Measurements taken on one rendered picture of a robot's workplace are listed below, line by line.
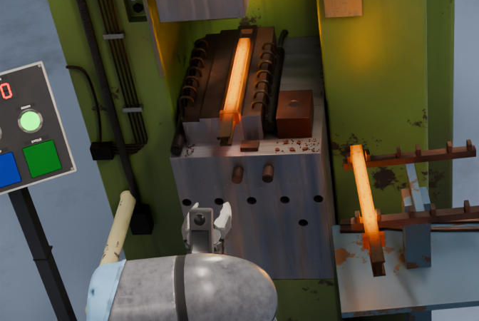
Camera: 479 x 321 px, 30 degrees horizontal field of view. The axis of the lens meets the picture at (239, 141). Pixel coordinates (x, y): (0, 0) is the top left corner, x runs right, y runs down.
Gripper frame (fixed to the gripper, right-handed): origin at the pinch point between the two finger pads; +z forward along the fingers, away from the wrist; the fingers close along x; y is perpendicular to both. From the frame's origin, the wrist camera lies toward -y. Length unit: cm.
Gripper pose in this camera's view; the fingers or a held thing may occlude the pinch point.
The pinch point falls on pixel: (211, 204)
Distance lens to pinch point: 195.9
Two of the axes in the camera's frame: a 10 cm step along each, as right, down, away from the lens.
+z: 1.1, -6.2, 7.7
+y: 1.4, 7.8, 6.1
